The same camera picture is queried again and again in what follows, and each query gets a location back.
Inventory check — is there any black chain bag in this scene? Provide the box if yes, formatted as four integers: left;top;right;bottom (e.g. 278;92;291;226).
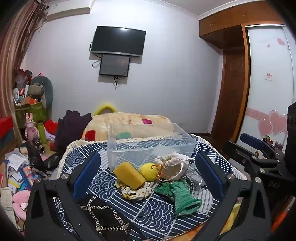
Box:
80;196;133;241

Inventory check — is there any red box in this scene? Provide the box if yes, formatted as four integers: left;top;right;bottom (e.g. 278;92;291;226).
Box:
0;116;14;140

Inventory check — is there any small black wall monitor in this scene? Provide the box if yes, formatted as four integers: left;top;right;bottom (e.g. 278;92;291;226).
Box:
99;54;131;77

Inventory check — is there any white drawstring pouch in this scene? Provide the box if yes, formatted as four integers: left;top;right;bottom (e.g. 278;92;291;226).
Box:
154;151;186;181

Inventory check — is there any brown striped curtain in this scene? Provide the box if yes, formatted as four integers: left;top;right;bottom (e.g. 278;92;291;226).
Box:
0;0;50;142

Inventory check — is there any cream floral pillow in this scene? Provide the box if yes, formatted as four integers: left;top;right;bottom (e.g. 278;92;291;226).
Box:
81;111;174;142

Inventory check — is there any yellow sponge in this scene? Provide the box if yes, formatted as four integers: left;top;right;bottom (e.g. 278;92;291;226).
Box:
113;161;146;190

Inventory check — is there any wooden wardrobe with white door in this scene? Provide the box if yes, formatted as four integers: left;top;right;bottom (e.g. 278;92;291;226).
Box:
199;2;296;149

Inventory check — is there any floral fabric scrunchie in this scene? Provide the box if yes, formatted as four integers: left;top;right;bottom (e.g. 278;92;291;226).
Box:
115;179;157;201

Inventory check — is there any blue wave pattern tablecloth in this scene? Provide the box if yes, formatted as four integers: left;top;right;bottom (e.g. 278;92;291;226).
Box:
58;133;246;241

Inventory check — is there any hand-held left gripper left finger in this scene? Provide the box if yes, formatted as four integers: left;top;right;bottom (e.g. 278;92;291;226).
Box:
25;151;102;241

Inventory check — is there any black wall television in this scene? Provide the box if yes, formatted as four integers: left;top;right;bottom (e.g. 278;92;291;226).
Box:
90;26;147;57

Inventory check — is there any silver mesh cloth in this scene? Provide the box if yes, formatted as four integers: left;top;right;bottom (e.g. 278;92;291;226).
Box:
185;165;207;189

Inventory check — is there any pink bunny toy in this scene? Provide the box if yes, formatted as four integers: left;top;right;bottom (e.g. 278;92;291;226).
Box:
25;113;40;141

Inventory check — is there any grey plush toy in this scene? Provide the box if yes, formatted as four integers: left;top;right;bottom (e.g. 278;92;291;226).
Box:
29;76;54;110

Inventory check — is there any pink plush toy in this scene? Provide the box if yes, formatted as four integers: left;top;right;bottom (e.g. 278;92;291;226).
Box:
11;192;32;221

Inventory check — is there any green knitted cloth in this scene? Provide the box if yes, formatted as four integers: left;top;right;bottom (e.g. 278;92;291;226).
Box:
154;180;203;216

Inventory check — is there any dark purple garment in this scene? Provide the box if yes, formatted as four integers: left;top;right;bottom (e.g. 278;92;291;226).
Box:
55;110;93;151

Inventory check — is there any black plastic bag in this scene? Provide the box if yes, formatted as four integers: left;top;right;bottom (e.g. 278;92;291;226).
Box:
25;141;62;175

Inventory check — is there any green bottle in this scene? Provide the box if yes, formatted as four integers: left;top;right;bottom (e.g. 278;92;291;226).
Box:
37;122;48;144

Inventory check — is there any white air conditioner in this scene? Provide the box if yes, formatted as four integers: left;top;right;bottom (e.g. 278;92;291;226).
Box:
46;0;97;23

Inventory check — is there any pile of papers and books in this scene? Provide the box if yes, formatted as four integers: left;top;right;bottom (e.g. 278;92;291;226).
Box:
0;148;45;194

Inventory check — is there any red cloth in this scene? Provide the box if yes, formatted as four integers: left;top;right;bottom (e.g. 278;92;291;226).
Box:
44;120;59;135

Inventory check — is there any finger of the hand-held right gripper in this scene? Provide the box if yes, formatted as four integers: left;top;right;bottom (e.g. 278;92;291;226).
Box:
221;140;263;179
240;133;286;163

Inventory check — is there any clear plastic storage box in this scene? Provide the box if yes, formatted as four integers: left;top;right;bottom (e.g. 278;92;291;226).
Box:
107;123;198;173

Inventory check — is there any silver metal hoop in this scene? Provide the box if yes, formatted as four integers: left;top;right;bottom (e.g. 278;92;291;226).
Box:
159;158;194;182

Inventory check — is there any green fabric storage box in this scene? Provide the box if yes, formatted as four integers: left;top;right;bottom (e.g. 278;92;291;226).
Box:
14;101;50;131

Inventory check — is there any yellow green plush item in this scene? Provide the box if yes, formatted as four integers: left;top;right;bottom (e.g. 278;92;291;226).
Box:
92;103;118;116

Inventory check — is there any yellow soft ball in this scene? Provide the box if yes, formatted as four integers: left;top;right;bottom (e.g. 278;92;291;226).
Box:
138;163;160;182

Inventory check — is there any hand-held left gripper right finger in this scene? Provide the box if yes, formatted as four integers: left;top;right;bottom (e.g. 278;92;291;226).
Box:
195;151;271;241

